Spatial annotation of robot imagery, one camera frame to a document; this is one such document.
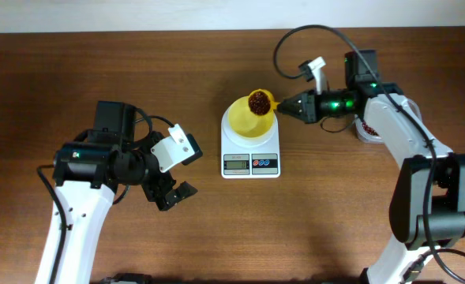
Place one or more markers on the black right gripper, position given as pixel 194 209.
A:
pixel 310 102

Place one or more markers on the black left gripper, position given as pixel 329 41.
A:
pixel 155 192

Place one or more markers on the yellow plastic measuring scoop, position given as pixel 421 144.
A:
pixel 261 102

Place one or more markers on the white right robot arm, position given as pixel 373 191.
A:
pixel 427 211

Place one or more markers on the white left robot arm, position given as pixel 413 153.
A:
pixel 86 177

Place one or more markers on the yellow plastic bowl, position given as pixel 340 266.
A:
pixel 245 123

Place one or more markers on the white digital kitchen scale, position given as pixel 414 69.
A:
pixel 244 157

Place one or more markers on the clear plastic bean container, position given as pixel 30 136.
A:
pixel 368 135

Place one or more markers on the red beans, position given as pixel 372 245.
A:
pixel 367 129

